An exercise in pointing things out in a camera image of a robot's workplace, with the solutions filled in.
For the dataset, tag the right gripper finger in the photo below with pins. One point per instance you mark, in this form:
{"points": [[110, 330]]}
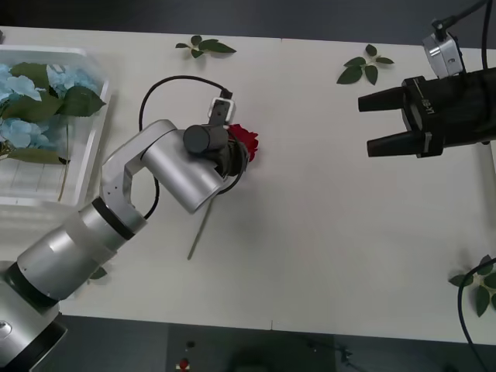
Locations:
{"points": [[383, 100], [393, 144]]}

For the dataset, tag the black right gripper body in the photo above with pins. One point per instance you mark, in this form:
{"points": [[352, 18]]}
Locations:
{"points": [[438, 112]]}

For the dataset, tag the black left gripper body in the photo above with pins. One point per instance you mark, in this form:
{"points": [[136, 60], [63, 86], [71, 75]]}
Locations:
{"points": [[230, 159]]}

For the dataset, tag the red rose with green stem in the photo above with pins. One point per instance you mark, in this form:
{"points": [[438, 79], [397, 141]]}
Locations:
{"points": [[250, 141]]}

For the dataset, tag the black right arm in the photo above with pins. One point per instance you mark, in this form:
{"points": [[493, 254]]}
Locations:
{"points": [[482, 108]]}

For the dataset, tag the silver and black left arm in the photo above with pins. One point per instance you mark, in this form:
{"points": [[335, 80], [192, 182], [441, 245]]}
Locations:
{"points": [[182, 174]]}

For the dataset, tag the loose green leaf twig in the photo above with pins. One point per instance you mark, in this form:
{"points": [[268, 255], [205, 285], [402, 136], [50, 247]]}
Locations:
{"points": [[215, 46], [482, 300], [350, 73]]}

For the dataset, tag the shallow white box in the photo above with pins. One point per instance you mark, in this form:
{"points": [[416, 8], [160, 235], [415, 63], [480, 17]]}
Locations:
{"points": [[91, 143]]}

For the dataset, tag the pale blue flower, two leaves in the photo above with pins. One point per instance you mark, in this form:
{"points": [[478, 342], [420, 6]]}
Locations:
{"points": [[81, 101]]}

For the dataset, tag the single dark green leaf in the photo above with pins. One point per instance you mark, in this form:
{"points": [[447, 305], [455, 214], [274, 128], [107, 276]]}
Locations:
{"points": [[98, 273]]}

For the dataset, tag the red push button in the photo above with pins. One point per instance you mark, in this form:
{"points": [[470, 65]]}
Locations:
{"points": [[183, 364]]}

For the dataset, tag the pale blue flower, one leaf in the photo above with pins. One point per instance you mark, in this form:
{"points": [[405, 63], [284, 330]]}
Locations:
{"points": [[21, 129]]}

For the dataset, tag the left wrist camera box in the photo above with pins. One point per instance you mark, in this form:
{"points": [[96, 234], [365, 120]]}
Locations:
{"points": [[222, 108]]}

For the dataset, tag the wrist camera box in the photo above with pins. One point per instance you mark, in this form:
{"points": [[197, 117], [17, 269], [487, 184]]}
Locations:
{"points": [[441, 54], [222, 108]]}

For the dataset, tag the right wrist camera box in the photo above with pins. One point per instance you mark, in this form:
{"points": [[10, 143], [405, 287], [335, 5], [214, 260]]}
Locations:
{"points": [[441, 54]]}

